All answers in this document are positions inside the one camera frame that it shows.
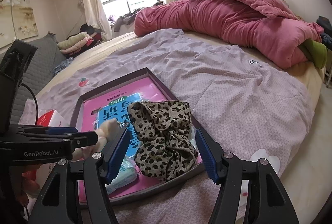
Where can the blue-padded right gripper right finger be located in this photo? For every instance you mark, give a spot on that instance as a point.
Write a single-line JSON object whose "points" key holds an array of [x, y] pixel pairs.
{"points": [[267, 200]]}

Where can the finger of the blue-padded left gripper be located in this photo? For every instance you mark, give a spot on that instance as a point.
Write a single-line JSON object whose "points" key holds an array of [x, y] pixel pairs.
{"points": [[60, 143], [38, 129]]}

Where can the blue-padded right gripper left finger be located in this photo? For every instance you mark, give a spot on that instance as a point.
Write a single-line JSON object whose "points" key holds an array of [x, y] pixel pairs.
{"points": [[58, 200]]}

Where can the beige teddy pink bow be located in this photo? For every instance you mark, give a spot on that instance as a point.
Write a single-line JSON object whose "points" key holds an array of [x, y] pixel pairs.
{"points": [[106, 133]]}

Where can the red tissue pack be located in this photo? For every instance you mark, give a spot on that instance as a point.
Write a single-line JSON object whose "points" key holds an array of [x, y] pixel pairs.
{"points": [[51, 119]]}

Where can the pale blue tissue pack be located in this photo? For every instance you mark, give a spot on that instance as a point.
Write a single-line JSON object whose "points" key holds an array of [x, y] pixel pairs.
{"points": [[126, 175]]}

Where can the leopard print scrunchie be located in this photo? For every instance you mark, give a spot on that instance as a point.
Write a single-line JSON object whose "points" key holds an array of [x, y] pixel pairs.
{"points": [[164, 130]]}

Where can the person's hand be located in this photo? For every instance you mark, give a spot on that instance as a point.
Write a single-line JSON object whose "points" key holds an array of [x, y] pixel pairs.
{"points": [[22, 185]]}

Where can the beige bed sheet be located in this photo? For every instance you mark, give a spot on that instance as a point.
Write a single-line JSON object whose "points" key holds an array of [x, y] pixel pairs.
{"points": [[307, 182]]}

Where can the dark patterned cloth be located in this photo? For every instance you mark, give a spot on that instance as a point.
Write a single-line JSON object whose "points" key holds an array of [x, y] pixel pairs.
{"points": [[61, 66]]}

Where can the grey quilted headboard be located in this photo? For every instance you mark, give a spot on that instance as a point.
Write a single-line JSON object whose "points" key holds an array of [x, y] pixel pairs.
{"points": [[38, 74]]}

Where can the lilac strawberry print blanket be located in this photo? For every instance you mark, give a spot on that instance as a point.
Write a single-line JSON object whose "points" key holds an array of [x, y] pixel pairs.
{"points": [[245, 104]]}

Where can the folded blankets stack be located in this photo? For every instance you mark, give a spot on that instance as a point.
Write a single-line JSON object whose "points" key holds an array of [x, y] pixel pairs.
{"points": [[74, 43]]}

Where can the clothes pile on sill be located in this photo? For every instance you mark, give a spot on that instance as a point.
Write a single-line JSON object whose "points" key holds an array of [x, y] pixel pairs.
{"points": [[125, 20]]}

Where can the green pillow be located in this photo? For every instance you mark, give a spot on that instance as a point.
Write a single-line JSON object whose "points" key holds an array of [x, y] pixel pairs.
{"points": [[315, 52]]}

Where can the pink rolled duvet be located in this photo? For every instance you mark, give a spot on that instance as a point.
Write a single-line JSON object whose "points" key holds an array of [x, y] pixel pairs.
{"points": [[269, 26]]}

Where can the blossom tree wall painting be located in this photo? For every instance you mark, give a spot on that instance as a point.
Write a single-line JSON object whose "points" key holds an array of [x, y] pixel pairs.
{"points": [[17, 21]]}

